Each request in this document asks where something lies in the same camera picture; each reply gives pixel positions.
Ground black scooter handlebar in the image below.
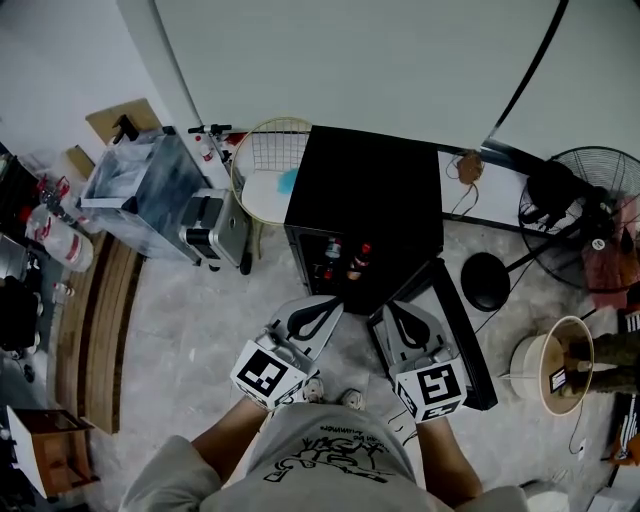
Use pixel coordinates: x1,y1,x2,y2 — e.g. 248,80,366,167
187,123,234,137

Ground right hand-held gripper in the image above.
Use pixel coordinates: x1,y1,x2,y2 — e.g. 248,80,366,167
382,299,469,424

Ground person's right forearm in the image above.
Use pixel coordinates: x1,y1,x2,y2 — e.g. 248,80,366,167
413,417,485,507

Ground brown cardboard sheet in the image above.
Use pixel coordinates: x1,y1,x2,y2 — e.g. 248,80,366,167
84,97,164,147

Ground white seat cushion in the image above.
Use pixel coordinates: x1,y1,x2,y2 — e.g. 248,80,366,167
241,169,297,224

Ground brown twine bundle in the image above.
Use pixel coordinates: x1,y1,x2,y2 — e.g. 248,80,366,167
451,148,485,187

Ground person's left shoe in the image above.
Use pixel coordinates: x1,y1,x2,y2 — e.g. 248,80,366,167
302,376,326,404

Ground large clear water jug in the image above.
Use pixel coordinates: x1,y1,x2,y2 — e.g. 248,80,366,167
24,203,96,274

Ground dark drink bottle red cap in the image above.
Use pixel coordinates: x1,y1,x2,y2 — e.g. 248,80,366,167
346,242,374,282

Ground person's grey printed shirt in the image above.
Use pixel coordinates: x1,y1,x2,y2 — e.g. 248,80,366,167
118,402,532,512

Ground pink cloth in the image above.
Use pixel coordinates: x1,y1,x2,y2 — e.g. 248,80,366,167
581,194,640,310

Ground white flat board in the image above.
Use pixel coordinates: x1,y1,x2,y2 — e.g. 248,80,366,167
437,149,532,232

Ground black floor fan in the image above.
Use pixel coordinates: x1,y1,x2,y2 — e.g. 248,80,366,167
460,145,640,314

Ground wooden planks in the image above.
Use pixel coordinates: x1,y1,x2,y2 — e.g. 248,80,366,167
53,231,147,436

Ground silver hard case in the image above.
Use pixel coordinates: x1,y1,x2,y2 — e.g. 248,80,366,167
178,187,253,277

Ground plastic-covered cart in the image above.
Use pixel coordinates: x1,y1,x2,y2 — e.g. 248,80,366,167
76,126,212,261

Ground black mini fridge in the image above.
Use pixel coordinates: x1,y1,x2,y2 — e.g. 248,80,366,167
283,124,499,412

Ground person's left forearm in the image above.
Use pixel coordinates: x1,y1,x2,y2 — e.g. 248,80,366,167
191,397,274,482

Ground white round bin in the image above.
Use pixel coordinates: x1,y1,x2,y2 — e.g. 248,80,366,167
508,314,597,417

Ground cream wire chair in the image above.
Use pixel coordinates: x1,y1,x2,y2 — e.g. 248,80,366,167
229,116,314,262

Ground blue cloth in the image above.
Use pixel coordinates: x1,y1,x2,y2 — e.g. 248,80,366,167
276,168,300,197

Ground black bag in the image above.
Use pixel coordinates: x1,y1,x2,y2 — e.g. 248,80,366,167
0,276,43,352

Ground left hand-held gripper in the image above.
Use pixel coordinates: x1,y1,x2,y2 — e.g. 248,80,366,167
229,294,346,412

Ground wooden stool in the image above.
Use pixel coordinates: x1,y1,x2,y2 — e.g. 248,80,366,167
6,406,102,501

